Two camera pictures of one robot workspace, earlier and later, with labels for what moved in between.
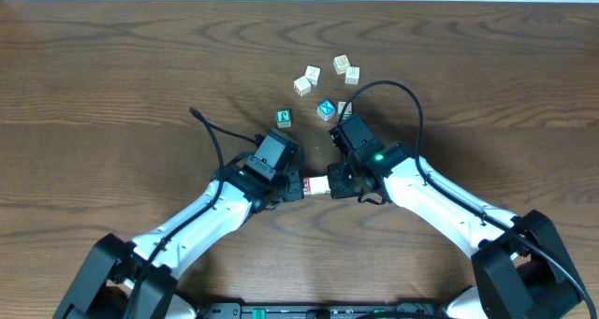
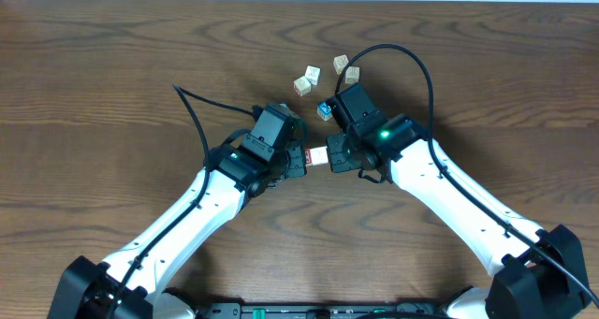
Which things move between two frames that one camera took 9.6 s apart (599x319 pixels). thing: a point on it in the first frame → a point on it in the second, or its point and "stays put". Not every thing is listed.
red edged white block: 302,86 stays put
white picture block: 313,74 stays put
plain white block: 319,184 → 319,155
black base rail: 315,311 stays put
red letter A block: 306,184 → 308,156
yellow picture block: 341,63 stays put
